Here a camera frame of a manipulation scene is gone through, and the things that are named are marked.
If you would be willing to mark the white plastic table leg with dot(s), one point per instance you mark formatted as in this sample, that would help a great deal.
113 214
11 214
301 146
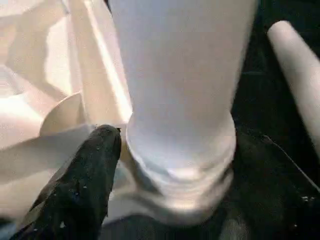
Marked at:
295 75
180 75

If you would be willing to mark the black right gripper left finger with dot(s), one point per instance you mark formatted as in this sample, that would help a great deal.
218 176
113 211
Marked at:
75 190

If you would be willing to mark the black work mat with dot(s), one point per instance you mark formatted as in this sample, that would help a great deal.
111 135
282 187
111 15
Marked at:
262 100

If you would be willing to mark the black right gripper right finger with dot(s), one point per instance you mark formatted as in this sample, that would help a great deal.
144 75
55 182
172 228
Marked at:
280 195

